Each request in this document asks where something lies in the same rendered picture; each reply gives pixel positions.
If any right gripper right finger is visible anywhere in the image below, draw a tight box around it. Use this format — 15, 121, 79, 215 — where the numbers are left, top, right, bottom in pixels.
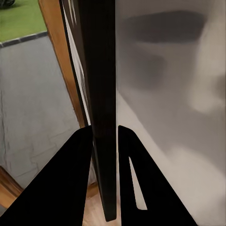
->
118, 125, 198, 226

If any poster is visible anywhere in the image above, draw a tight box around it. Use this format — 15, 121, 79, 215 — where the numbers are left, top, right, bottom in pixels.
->
59, 0, 117, 222

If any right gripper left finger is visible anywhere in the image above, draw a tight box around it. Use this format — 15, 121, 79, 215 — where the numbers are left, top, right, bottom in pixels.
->
0, 125, 93, 226

